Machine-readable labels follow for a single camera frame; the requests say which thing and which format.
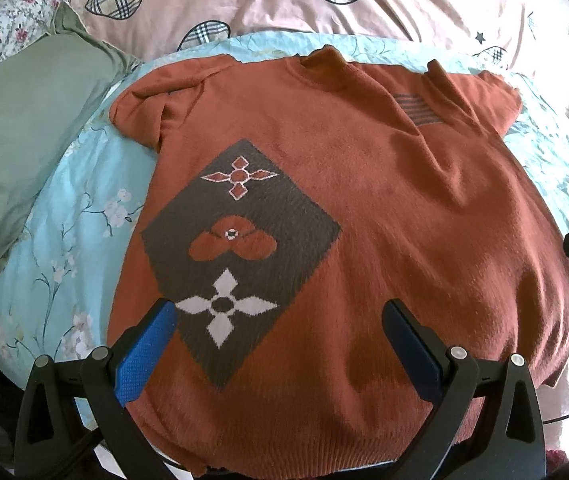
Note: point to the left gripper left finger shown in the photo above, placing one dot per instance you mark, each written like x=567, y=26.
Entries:
x=69, y=408

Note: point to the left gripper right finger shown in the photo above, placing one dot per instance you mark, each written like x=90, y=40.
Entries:
x=485, y=421

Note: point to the rust orange knit sweater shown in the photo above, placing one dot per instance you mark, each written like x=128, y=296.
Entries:
x=291, y=199

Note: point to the light blue floral quilt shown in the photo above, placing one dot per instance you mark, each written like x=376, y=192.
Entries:
x=58, y=287

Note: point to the pink plaid-heart duvet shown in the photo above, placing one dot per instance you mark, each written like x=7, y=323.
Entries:
x=527, y=36

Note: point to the green pillow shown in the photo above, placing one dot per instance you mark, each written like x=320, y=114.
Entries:
x=47, y=93

